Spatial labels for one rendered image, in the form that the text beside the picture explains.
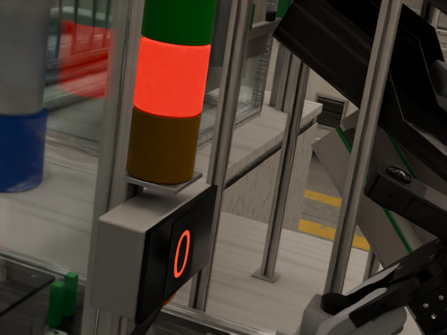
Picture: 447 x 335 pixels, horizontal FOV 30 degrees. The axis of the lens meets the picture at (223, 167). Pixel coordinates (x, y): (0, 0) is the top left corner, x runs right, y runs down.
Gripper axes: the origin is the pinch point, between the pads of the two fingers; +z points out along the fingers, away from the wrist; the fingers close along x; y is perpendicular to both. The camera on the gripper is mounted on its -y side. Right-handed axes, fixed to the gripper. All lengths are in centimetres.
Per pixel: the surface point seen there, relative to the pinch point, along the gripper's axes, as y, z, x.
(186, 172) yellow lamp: -18.8, -6.9, -19.6
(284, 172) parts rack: -12, 17, 52
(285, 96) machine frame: -26, 50, 165
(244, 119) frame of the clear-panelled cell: -26, 55, 141
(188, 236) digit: -14.8, -3.1, -18.0
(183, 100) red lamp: -22.9, -10.4, -20.6
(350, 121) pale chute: -13.1, -1.3, 38.3
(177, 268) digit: -13.3, -1.5, -19.3
